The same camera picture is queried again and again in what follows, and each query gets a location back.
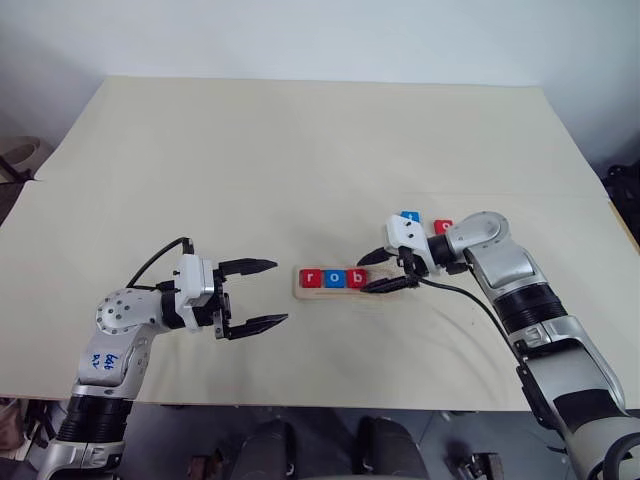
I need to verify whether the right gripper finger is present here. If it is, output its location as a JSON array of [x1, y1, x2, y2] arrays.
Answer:
[[356, 245, 398, 267], [363, 274, 419, 295]]

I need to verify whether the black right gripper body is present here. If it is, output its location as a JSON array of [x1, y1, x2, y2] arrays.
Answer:
[[395, 247, 431, 289]]

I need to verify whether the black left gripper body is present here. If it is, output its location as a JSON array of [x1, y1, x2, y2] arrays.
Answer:
[[188, 267, 236, 342]]

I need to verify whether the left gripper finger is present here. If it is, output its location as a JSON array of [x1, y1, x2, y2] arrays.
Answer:
[[217, 257, 279, 280], [226, 313, 290, 342]]

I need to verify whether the wooden letter tray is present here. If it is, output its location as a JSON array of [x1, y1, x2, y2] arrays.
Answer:
[[291, 265, 404, 303]]

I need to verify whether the dark clutter under table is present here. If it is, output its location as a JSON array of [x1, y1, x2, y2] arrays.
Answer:
[[0, 396, 57, 462]]

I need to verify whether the beige round stool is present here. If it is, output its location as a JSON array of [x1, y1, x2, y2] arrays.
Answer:
[[0, 135, 44, 174]]

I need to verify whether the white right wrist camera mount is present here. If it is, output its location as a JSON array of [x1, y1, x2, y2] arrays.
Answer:
[[383, 213, 444, 277]]

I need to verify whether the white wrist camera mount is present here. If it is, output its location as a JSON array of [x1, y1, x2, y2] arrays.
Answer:
[[383, 213, 444, 277], [171, 253, 218, 335]]

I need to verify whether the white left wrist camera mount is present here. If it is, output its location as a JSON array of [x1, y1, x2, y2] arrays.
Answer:
[[171, 253, 218, 335]]

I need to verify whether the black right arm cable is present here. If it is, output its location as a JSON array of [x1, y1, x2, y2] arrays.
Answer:
[[416, 277, 531, 381]]

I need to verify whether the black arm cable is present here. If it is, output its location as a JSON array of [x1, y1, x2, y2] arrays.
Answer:
[[124, 236, 196, 292], [416, 277, 531, 381]]

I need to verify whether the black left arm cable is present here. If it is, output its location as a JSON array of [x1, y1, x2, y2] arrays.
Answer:
[[124, 236, 196, 292]]

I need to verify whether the black looped cable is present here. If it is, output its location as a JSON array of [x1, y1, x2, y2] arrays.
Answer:
[[601, 432, 640, 480]]

